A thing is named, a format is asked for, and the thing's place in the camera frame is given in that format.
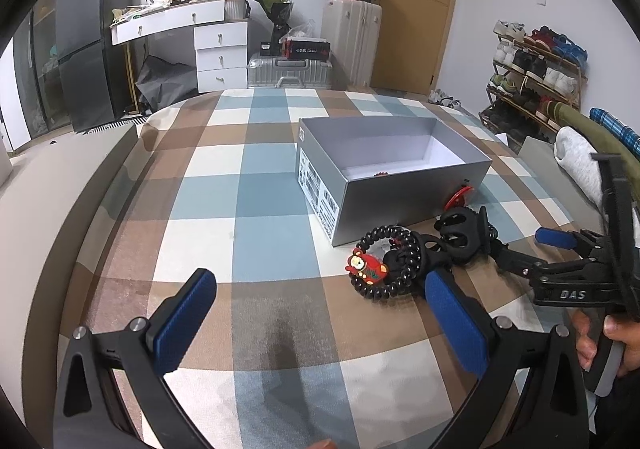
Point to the red black flat box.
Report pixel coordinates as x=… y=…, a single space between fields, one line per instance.
x=306 y=49

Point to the green rolled mat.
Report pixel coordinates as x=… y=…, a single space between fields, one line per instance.
x=580 y=121

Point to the silver suitcase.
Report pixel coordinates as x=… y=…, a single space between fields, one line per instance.
x=287 y=73

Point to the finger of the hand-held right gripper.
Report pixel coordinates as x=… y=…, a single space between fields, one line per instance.
x=520 y=263
x=555 y=238

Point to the white suitcase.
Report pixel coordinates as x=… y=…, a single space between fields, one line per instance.
x=350 y=41

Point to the clutter of small things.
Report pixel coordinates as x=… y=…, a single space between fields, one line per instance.
x=160 y=1

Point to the person's right hand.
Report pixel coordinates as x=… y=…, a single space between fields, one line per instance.
x=625 y=334

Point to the dark grey refrigerator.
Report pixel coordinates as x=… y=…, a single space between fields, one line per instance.
x=95 y=44

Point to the clear plastic bag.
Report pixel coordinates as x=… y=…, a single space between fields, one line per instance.
x=302 y=29

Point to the checked blanket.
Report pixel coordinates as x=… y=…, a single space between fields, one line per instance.
x=240 y=209

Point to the person's left hand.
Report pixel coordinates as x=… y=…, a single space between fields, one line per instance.
x=322 y=445

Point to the shoes beside door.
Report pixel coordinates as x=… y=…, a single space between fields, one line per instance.
x=444 y=100

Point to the glass door cabinet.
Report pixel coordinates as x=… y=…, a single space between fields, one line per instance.
x=35 y=79

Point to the dark wrapped flower bouquet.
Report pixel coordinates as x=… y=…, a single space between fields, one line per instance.
x=277 y=11

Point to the white grey pillow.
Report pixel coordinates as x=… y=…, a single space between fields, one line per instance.
x=580 y=159

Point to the dark grey cloth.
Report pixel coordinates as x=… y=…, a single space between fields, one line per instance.
x=165 y=84

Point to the white dressing table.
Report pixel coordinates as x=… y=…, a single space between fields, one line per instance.
x=220 y=54

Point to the white ribbed container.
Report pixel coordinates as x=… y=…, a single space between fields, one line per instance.
x=236 y=8

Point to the shoe rack with shoes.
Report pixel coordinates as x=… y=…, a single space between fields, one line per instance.
x=535 y=79

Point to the beige upholstered bed frame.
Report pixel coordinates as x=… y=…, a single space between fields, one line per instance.
x=45 y=209

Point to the blue plaid cloth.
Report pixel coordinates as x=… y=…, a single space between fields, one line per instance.
x=617 y=129

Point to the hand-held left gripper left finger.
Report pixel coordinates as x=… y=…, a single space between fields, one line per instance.
x=180 y=324

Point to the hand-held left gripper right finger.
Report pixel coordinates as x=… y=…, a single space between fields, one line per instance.
x=455 y=319

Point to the grey cardboard box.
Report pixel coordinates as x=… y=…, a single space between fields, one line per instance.
x=400 y=201

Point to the red cartoon figure hair clip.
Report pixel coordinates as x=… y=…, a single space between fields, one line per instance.
x=366 y=269

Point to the small black box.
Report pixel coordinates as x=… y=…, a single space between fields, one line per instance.
x=265 y=47

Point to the red round hair clip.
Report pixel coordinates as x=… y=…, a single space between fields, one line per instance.
x=459 y=199

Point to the person's dark clothing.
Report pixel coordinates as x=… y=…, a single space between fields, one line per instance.
x=617 y=424

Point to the wooden door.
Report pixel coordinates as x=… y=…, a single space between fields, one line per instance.
x=420 y=14

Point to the striped rug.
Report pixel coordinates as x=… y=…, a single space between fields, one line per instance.
x=112 y=125

